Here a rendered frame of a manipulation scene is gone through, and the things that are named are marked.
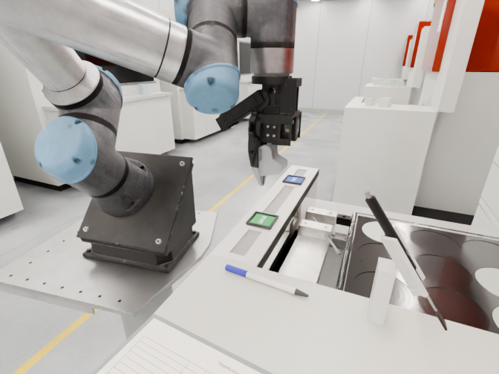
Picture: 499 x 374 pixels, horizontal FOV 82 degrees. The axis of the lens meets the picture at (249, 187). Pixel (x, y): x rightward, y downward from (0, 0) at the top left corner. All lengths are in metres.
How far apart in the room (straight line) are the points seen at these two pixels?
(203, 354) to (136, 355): 0.08
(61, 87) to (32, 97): 2.83
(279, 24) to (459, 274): 0.57
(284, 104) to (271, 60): 0.07
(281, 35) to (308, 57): 8.19
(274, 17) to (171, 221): 0.48
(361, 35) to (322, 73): 1.23
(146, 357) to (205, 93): 0.33
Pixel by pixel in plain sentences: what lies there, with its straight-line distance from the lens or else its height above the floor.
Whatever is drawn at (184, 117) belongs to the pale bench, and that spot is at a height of 0.44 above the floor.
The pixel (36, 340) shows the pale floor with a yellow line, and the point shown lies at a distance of 1.96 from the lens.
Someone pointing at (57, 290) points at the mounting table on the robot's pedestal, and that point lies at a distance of 0.80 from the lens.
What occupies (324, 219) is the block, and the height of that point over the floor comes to 0.89.
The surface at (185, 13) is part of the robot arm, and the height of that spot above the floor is 1.35.
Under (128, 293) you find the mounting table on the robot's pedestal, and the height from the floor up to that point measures 0.82.
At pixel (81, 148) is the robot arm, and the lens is 0.62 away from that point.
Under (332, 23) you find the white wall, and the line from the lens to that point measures 8.65.
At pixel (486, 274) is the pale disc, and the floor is 0.90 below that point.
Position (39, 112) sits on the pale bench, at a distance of 3.51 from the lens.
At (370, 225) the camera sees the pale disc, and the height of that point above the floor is 0.90.
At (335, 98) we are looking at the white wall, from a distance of 8.60.
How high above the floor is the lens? 1.28
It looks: 23 degrees down
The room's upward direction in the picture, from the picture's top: straight up
